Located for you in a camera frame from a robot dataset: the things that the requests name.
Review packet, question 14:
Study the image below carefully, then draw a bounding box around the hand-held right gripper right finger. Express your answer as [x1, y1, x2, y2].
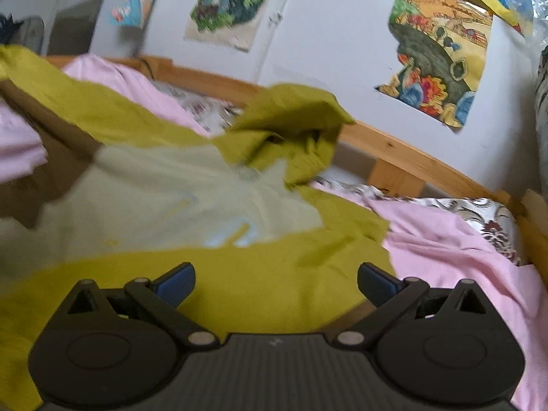
[332, 262, 487, 348]

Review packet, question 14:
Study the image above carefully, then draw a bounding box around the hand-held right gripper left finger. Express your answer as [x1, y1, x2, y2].
[68, 262, 220, 348]

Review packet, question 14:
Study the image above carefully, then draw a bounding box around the olive green garment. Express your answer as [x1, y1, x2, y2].
[0, 45, 397, 411]

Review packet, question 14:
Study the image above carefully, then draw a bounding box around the pink bed sheet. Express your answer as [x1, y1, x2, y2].
[0, 53, 548, 411]

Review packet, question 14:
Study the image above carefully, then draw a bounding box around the wooden bed frame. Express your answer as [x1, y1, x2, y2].
[45, 53, 548, 292]

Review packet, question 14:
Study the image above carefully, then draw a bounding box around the colourful landscape wall poster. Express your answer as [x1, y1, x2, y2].
[374, 0, 495, 129]

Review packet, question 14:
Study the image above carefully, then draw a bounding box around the white wall pipe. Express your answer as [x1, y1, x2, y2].
[259, 0, 302, 78]

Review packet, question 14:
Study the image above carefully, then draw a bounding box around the cartoon boy wall poster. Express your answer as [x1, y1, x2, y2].
[184, 0, 285, 52]

